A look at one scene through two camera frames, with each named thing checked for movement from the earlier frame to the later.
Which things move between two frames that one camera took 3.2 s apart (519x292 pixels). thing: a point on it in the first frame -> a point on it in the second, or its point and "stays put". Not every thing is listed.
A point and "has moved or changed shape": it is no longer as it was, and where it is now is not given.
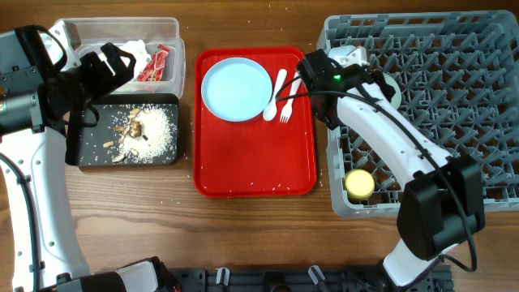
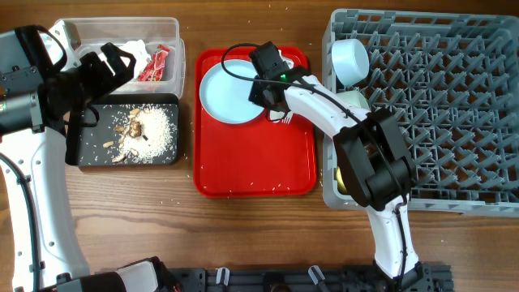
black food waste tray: [130, 130] stays put
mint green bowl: [396, 100] has moved or changed shape
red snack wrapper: [153, 70] stays put
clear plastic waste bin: [93, 33] stays put
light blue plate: [237, 89] stays put
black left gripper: [92, 62] stays put
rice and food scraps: [147, 138] stays put
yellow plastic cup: [359, 184] has moved or changed shape
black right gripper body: [375, 77] -> [259, 96]
